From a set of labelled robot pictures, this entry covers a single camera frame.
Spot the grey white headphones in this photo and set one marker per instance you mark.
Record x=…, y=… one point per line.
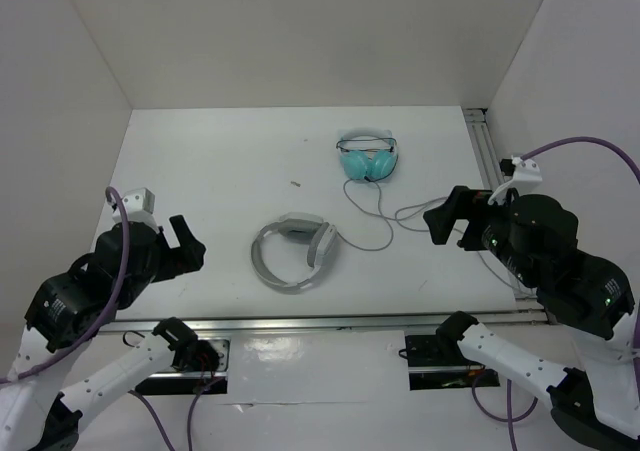
x=291, y=253

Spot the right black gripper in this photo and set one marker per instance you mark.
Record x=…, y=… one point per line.
x=462, y=200

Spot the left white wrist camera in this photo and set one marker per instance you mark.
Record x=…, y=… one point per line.
x=139, y=206

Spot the teal headphones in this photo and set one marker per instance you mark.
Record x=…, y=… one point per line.
x=367, y=154

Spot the aluminium side rail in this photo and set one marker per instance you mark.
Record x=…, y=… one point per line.
x=492, y=177

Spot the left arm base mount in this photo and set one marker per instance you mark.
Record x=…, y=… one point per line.
x=209, y=366

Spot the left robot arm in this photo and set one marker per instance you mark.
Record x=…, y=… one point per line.
x=38, y=411

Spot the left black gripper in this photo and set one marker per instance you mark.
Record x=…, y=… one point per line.
x=189, y=256

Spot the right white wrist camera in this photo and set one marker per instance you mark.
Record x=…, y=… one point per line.
x=522, y=177

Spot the aluminium front rail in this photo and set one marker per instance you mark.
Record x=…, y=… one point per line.
x=398, y=321

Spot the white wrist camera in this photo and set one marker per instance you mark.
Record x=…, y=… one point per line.
x=522, y=177
x=139, y=206

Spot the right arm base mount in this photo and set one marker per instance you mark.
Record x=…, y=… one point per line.
x=431, y=367

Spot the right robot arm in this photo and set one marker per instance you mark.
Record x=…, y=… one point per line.
x=535, y=238

